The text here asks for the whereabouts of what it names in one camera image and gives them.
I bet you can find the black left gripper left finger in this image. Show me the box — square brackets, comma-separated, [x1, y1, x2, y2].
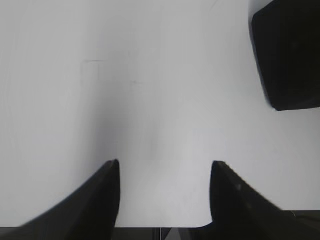
[0, 159, 121, 240]

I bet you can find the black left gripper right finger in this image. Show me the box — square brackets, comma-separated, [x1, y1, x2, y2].
[209, 160, 320, 240]

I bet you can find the black canvas tote bag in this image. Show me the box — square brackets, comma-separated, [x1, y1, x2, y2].
[250, 0, 320, 111]

